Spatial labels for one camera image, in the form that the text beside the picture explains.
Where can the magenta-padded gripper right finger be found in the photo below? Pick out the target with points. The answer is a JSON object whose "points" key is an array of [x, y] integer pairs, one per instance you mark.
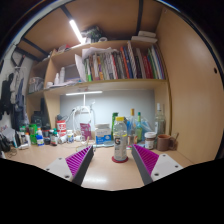
{"points": [[166, 165]]}

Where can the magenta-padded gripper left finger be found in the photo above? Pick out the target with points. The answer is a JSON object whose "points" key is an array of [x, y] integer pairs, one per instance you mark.
{"points": [[58, 166]]}

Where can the clear drink bottle yellow cap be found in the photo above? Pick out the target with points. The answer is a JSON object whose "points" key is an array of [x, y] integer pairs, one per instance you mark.
{"points": [[120, 143]]}

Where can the brown mug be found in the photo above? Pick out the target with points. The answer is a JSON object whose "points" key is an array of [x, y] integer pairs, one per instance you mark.
{"points": [[164, 143]]}

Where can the brown jar white lid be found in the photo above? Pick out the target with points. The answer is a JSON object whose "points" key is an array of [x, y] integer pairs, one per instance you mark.
{"points": [[150, 141]]}

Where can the dark bottle red label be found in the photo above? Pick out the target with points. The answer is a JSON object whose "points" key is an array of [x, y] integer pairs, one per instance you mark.
{"points": [[54, 138]]}

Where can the cream cup yellow rim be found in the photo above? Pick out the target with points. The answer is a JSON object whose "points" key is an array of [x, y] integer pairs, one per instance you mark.
{"points": [[81, 146]]}

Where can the small white pill bottle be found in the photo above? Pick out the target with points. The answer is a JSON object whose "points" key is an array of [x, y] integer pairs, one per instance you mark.
{"points": [[70, 136]]}

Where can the white bottle blue label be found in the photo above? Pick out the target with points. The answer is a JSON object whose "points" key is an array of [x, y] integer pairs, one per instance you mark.
{"points": [[40, 138]]}

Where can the metal spoon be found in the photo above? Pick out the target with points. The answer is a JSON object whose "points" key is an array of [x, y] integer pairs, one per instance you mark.
{"points": [[88, 140]]}

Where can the red and white canister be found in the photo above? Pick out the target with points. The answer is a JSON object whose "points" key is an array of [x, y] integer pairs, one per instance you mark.
{"points": [[61, 126]]}

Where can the silver metal can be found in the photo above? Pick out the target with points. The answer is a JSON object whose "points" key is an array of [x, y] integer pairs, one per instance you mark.
{"points": [[23, 146]]}

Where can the blue plastic bag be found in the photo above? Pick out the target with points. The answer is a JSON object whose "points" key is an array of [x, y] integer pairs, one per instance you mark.
{"points": [[147, 128]]}

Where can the clear glass bottle white cap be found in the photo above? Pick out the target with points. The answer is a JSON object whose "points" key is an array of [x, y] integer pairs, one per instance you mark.
{"points": [[160, 121]]}

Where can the magenta pouch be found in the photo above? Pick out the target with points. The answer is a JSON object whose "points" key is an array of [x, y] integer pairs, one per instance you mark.
{"points": [[85, 131]]}

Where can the green bottle green cap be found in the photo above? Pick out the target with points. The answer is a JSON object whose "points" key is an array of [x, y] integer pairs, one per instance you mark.
{"points": [[139, 130]]}

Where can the glass bottle gold cap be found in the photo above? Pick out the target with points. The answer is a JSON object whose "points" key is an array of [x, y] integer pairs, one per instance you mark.
{"points": [[132, 126]]}

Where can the black speaker box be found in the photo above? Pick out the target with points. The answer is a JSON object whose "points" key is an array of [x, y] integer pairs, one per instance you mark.
{"points": [[36, 119]]}

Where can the blue and white carton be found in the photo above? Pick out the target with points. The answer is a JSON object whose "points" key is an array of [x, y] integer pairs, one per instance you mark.
{"points": [[103, 135]]}

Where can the white LED light bar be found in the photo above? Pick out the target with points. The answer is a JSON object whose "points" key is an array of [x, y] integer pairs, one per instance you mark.
{"points": [[83, 93]]}

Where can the hanging dark clothes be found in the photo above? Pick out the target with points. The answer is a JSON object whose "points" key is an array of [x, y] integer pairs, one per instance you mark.
{"points": [[13, 93]]}

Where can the wooden shelf unit with books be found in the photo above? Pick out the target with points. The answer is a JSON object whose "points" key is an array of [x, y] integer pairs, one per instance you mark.
{"points": [[116, 85]]}

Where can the long ceiling light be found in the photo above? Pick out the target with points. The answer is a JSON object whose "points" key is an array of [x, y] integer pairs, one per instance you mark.
{"points": [[76, 31]]}

